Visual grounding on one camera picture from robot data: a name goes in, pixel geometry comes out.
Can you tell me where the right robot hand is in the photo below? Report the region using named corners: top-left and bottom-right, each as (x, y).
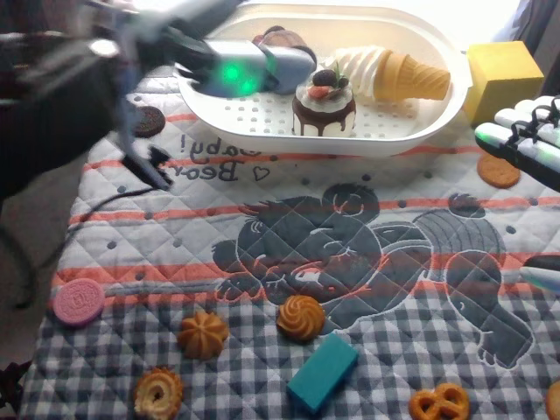
top-left (474, 94), bottom-right (560, 292)

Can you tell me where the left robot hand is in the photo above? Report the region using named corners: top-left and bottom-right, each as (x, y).
top-left (126, 0), bottom-right (319, 98)

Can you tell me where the brown chocolate caramel cake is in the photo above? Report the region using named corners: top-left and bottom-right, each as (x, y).
top-left (252, 24), bottom-right (319, 67)

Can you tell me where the white cake with strawberry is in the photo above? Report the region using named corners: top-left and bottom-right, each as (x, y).
top-left (290, 65), bottom-right (358, 137)

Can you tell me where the toy ice cream cone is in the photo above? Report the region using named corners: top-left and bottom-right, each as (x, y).
top-left (331, 45), bottom-right (452, 104)

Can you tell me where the white perforated oval tray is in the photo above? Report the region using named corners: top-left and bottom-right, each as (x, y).
top-left (177, 3), bottom-right (472, 158)

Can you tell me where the round orange biscuit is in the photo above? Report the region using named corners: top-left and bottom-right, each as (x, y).
top-left (476, 152), bottom-right (522, 190)

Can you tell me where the yellow block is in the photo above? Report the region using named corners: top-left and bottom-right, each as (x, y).
top-left (462, 41), bottom-right (546, 128)

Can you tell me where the black sandwich cookie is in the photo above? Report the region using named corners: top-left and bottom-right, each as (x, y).
top-left (130, 106), bottom-right (166, 139)

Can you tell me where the grey bear print quilt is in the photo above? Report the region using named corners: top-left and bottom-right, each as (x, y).
top-left (19, 60), bottom-right (560, 420)

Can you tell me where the swirl butter cookie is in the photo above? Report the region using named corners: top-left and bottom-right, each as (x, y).
top-left (276, 294), bottom-right (327, 344)

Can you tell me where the orange cookie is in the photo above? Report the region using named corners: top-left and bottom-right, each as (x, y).
top-left (544, 379), bottom-right (560, 420)

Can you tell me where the flower shaped butter cookie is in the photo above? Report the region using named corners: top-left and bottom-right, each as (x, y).
top-left (176, 310), bottom-right (230, 361)

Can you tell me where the pretzel cookie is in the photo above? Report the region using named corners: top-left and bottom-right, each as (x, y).
top-left (409, 382), bottom-right (472, 420)

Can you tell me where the pink sandwich cookie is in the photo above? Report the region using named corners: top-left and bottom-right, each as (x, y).
top-left (52, 278), bottom-right (107, 328)

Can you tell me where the teal rectangular block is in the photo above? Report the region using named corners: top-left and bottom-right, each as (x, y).
top-left (286, 332), bottom-right (361, 416)

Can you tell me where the ring butter cookie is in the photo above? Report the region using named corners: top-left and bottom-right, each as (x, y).
top-left (132, 366), bottom-right (185, 419)

